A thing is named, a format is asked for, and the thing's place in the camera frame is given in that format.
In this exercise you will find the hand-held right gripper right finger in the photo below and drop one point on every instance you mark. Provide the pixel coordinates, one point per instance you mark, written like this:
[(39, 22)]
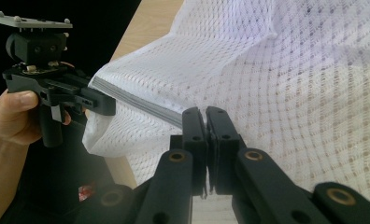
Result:
[(225, 146)]

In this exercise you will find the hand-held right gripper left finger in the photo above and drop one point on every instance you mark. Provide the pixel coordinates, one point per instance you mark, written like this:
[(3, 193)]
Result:
[(194, 149)]

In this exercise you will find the white mesh laundry bag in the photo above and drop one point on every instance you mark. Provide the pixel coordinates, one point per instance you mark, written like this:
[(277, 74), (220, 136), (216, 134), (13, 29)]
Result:
[(236, 77)]

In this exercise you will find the small red white object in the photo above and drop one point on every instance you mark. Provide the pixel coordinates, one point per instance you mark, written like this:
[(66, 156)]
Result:
[(86, 192)]

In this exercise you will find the white garment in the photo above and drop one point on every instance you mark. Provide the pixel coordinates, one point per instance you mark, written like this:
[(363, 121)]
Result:
[(314, 37)]

